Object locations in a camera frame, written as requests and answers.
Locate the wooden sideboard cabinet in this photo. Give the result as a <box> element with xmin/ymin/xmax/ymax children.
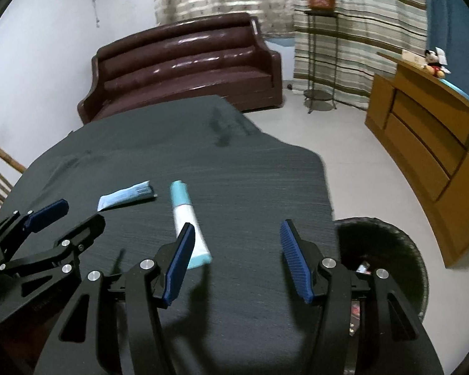
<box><xmin>365</xmin><ymin>54</ymin><xmax>469</xmax><ymax>268</ymax></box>

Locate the white blue cream tube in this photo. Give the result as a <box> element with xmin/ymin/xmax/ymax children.
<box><xmin>170</xmin><ymin>180</ymin><xmax>212</xmax><ymax>269</ymax></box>

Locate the light blue sachet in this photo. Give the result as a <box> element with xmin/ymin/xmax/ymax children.
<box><xmin>96</xmin><ymin>180</ymin><xmax>156</xmax><ymax>212</ymax></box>

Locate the mickey mouse plush toy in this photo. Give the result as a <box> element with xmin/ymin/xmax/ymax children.
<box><xmin>423</xmin><ymin>47</ymin><xmax>451</xmax><ymax>79</ymax></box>

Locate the small beige box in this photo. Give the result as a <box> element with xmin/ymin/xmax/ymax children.
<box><xmin>401</xmin><ymin>49</ymin><xmax>426</xmax><ymax>68</ymax></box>

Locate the striped curtain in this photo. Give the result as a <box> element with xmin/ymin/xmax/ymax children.
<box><xmin>292</xmin><ymin>0</ymin><xmax>428</xmax><ymax>109</ymax></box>

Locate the dark green table cloth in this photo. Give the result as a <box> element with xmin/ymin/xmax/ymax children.
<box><xmin>0</xmin><ymin>97</ymin><xmax>339</xmax><ymax>374</ymax></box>

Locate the dark brown leather sofa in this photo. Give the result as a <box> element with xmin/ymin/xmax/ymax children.
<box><xmin>78</xmin><ymin>13</ymin><xmax>283</xmax><ymax>124</ymax></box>

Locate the black trash bin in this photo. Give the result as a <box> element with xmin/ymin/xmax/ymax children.
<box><xmin>333</xmin><ymin>216</ymin><xmax>431</xmax><ymax>375</ymax></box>

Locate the black metal plant stand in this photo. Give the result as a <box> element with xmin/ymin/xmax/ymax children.
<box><xmin>304</xmin><ymin>8</ymin><xmax>339</xmax><ymax>114</ymax></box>

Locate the blue curtain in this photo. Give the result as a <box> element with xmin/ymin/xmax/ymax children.
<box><xmin>425</xmin><ymin>0</ymin><xmax>469</xmax><ymax>98</ymax></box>

